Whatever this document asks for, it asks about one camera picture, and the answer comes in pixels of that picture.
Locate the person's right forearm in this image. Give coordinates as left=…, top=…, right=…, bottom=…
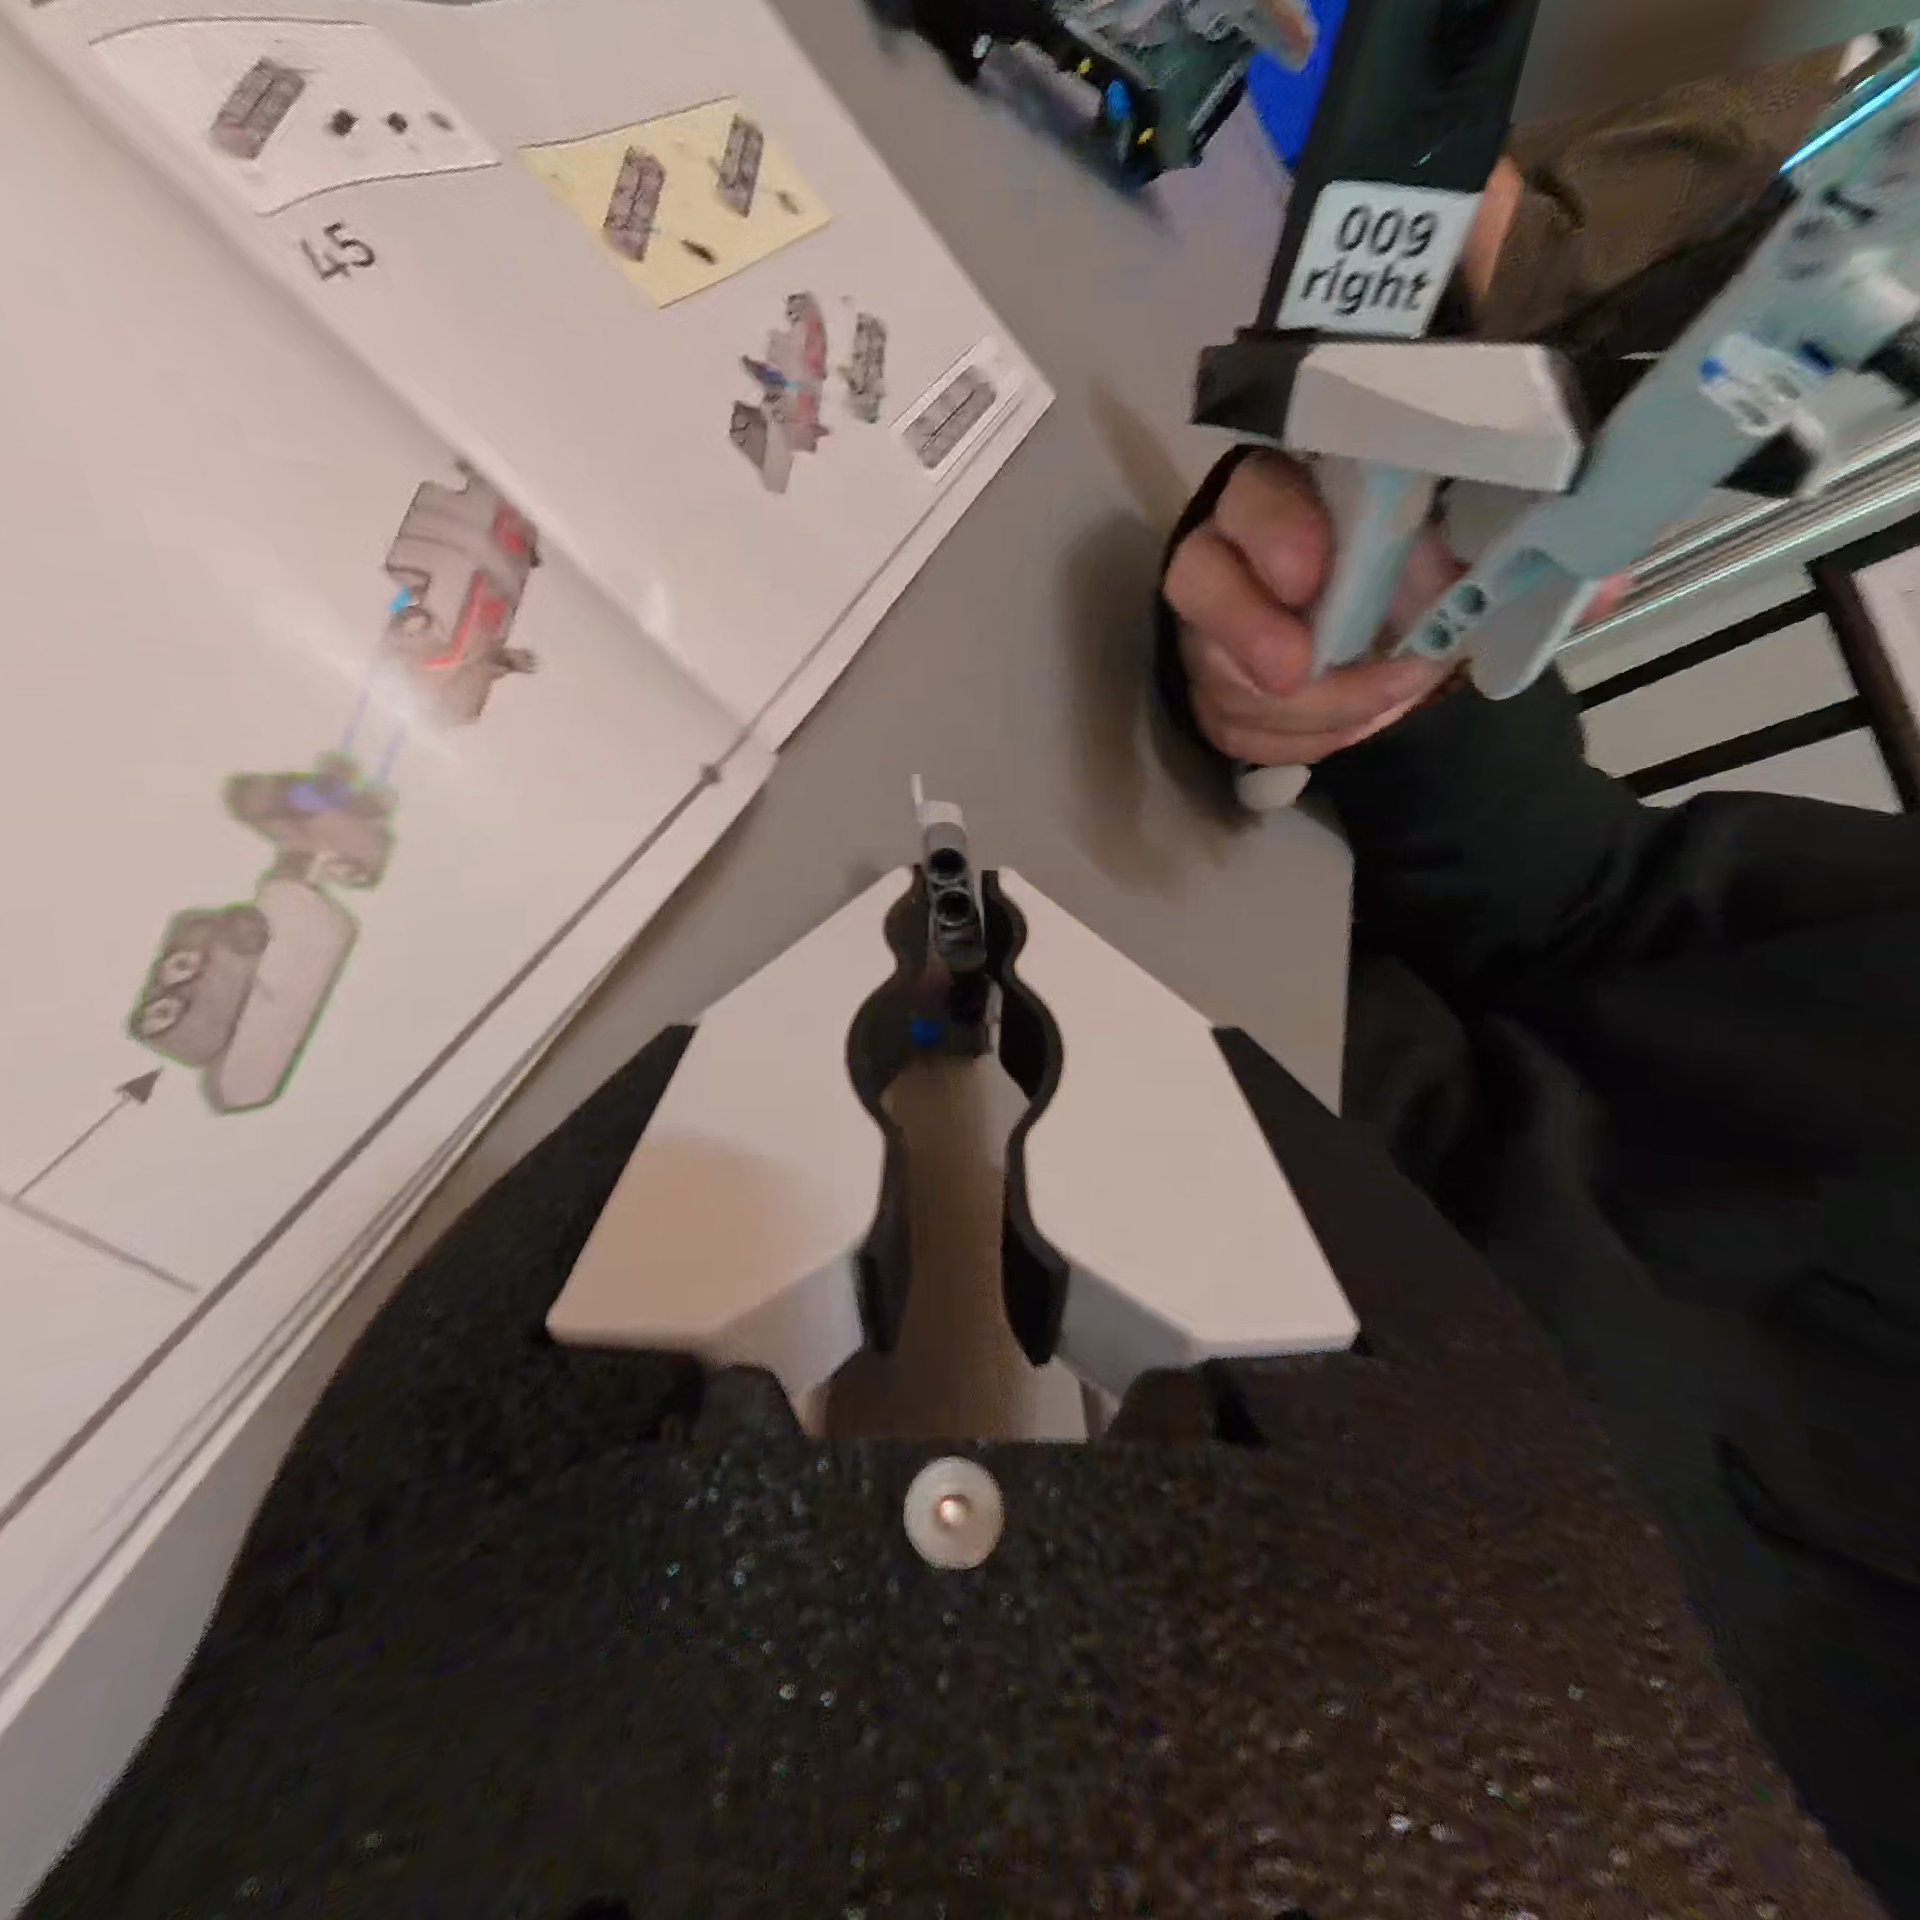
left=1305, top=661, right=1920, bottom=1080

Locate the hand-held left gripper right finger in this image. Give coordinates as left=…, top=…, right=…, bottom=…
left=992, top=866, right=1362, bottom=1435

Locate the person's right hand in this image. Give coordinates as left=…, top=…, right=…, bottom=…
left=1160, top=445, right=1478, bottom=771

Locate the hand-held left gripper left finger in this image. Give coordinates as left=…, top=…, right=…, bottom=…
left=546, top=870, right=915, bottom=1435

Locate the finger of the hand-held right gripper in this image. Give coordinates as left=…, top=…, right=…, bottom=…
left=1289, top=339, right=1588, bottom=492

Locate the dark grey toy brick connector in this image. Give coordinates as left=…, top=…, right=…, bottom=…
left=907, top=772, right=1000, bottom=1059

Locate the grey toy brick panel assembly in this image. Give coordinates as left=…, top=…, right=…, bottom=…
left=1402, top=151, right=1920, bottom=703

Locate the open instruction booklet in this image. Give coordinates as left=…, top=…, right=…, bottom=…
left=0, top=0, right=1059, bottom=1695

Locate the grey desk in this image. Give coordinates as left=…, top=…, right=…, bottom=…
left=0, top=0, right=1361, bottom=1920

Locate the partly built toy truck chassis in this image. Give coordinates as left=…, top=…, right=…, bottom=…
left=870, top=0, right=1322, bottom=189

